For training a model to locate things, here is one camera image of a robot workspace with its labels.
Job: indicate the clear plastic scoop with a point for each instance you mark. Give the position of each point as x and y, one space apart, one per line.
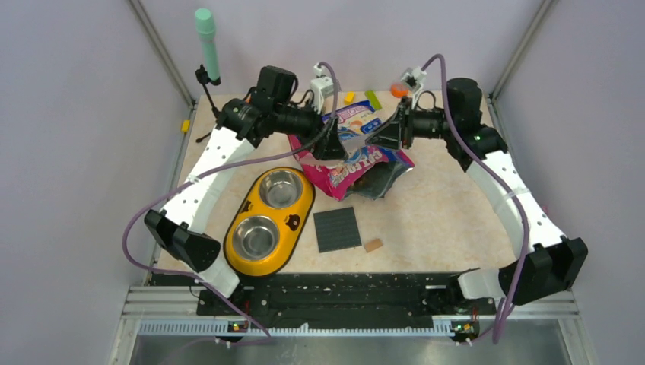
356 146

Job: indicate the dark grey square baseplate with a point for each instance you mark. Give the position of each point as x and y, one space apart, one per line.
336 230

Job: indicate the orange semicircle container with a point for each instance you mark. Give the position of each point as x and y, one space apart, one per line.
399 90

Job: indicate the small yellow block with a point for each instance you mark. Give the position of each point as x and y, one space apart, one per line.
349 98

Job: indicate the small wooden block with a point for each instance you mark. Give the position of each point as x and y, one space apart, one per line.
373 245

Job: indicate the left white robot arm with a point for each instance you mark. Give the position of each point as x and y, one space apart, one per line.
241 125

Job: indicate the green microphone on tripod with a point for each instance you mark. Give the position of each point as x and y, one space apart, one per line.
209 71

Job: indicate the green lego brick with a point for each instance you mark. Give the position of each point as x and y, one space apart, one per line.
373 99

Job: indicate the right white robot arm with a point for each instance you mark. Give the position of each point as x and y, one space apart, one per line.
547 261

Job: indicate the yellow double pet bowl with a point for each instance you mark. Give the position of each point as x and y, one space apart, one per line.
263 235

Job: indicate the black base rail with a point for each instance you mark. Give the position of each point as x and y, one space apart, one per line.
353 300

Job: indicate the pink pet food bag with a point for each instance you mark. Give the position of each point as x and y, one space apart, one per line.
371 177

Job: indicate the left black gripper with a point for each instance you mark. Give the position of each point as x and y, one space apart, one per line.
330 147

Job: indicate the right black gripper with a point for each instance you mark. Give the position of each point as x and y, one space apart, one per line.
392 133

